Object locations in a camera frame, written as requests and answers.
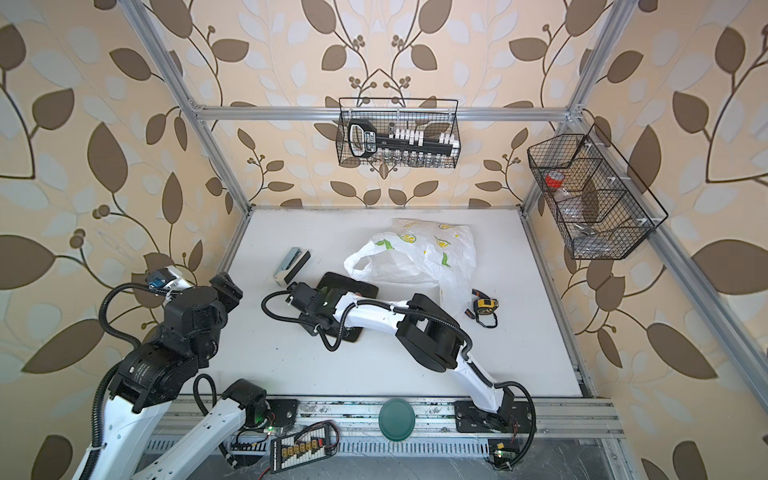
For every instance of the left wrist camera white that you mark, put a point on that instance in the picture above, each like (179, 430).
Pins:
(167, 280)

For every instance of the red capped bottle in basket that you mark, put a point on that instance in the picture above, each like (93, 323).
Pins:
(554, 180)

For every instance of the black square tray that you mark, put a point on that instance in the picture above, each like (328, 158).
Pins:
(335, 286)

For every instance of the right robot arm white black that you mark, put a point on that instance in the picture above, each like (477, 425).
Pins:
(339, 309)

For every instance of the black charging board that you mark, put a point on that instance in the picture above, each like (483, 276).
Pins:
(289, 452)

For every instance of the black wire basket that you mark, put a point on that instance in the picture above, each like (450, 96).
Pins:
(432, 115)
(604, 209)

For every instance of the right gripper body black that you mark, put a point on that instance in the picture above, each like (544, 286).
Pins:
(313, 318)

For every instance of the small circuit board right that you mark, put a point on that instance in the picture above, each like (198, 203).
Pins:
(503, 453)

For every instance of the yellow black tape measure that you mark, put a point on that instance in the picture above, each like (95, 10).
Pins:
(483, 310)

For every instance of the right black wire basket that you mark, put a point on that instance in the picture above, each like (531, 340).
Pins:
(604, 209)

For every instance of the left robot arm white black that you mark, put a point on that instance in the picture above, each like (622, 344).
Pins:
(137, 392)

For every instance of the grey black stapler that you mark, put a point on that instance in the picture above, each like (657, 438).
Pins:
(291, 265)

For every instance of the back black wire basket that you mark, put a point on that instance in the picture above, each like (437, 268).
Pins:
(432, 115)

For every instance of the green round lid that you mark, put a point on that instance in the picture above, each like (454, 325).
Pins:
(396, 420)

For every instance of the white plastic bag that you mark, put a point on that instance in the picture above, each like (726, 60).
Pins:
(420, 252)

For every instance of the black tool in basket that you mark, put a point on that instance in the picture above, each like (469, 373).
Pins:
(365, 141)

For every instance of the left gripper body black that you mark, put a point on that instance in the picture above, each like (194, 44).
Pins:
(226, 297)

